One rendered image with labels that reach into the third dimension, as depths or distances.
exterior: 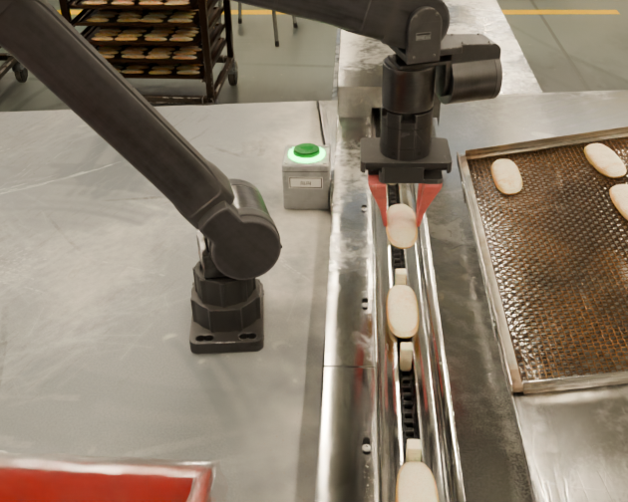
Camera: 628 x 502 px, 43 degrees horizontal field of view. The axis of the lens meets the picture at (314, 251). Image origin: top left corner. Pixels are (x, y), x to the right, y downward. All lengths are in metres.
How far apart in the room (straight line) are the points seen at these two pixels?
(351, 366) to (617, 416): 0.27
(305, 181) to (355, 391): 0.44
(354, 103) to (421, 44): 0.56
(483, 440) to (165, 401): 0.34
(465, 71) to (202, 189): 0.31
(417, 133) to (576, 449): 0.37
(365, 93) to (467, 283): 0.46
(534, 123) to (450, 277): 0.53
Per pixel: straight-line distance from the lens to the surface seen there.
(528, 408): 0.78
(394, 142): 0.88
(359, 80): 1.39
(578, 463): 0.74
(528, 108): 1.57
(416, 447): 0.76
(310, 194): 1.18
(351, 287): 0.95
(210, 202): 0.84
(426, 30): 0.82
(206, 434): 0.84
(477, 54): 0.88
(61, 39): 0.78
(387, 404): 0.82
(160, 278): 1.07
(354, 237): 1.05
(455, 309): 1.00
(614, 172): 1.12
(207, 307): 0.92
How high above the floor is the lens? 1.42
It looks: 33 degrees down
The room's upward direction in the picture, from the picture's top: 1 degrees counter-clockwise
